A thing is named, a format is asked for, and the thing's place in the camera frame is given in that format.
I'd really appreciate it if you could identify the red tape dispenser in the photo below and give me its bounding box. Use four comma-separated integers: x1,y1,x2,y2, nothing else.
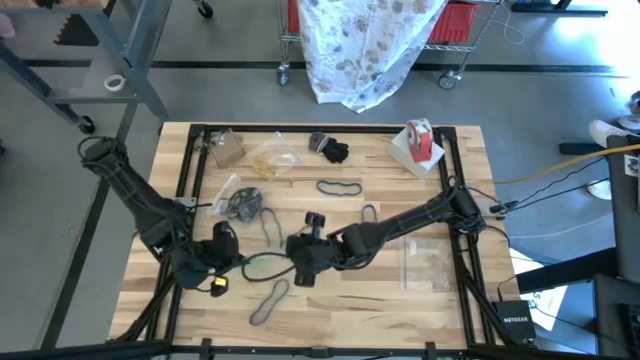
404,117,435,163

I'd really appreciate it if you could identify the black rubber band loop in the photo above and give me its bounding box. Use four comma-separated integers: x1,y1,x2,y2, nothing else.
315,179,363,197

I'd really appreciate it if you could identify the small brown cardboard box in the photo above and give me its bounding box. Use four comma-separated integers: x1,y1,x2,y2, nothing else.
207,127,248,170

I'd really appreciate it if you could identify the wide black rubber band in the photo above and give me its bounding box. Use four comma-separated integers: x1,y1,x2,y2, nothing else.
224,197,245,221

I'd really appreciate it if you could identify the bag of black bands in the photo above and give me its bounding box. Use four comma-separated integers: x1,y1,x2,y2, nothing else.
232,187,265,221

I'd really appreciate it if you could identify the dark desk foot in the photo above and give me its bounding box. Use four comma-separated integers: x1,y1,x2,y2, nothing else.
510,0,616,26

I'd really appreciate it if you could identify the blue desk foot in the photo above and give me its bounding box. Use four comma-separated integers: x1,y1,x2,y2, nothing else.
558,141,609,156

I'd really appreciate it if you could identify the black aluminium table frame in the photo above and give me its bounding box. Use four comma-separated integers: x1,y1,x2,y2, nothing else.
106,122,540,360

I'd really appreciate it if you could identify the black floor cable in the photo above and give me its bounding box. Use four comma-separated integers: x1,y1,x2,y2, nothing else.
497,177,612,214
502,156,610,207

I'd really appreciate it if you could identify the clear plastic zip bag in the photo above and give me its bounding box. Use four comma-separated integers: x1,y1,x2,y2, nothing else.
402,234,452,294
207,172,265,223
247,130,304,180

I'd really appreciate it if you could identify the black and gray glove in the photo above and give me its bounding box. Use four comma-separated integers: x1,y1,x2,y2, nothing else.
307,130,350,165

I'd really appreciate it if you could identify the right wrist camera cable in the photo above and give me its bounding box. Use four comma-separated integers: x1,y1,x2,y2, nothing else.
241,251,297,284

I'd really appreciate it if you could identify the white tape roll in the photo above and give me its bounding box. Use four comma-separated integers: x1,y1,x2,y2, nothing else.
103,73,127,93

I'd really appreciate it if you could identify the white printed paper sheet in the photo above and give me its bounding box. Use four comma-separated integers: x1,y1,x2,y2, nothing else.
509,247,569,332

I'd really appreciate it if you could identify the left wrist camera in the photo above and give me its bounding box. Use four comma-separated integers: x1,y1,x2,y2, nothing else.
209,274,230,299

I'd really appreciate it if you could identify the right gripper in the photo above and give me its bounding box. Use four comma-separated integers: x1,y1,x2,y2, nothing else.
287,211,349,274

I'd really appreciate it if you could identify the white cardboard box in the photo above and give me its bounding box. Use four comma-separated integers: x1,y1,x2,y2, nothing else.
388,126,446,179

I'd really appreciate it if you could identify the black desk leg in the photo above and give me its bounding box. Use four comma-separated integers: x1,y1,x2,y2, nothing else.
514,245,619,296

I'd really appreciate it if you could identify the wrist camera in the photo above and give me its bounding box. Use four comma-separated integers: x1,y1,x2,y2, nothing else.
293,269,317,289
209,274,230,299

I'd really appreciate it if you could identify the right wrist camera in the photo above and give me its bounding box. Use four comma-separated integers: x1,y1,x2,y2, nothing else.
293,269,317,289

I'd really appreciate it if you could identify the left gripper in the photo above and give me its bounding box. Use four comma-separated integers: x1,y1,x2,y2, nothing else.
199,219,244,275

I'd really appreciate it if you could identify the black Netgear network switch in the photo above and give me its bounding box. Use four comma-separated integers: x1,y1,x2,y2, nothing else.
493,298,538,346

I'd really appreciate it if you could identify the white floor cable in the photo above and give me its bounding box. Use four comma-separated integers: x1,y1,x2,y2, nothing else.
474,3,526,46

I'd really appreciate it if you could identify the red plastic bin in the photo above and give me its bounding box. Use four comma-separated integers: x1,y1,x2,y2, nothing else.
428,0,480,46
286,0,301,34

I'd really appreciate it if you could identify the black serrated foam pad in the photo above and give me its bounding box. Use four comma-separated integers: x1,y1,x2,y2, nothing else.
53,13,101,48

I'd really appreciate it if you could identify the yellow cable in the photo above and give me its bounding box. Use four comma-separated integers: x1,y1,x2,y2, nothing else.
493,143,640,186

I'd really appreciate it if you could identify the black computer tower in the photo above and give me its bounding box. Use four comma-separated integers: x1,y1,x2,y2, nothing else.
605,131,640,286

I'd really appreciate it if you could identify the white floral cloth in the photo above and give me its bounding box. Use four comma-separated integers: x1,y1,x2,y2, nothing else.
296,0,449,114

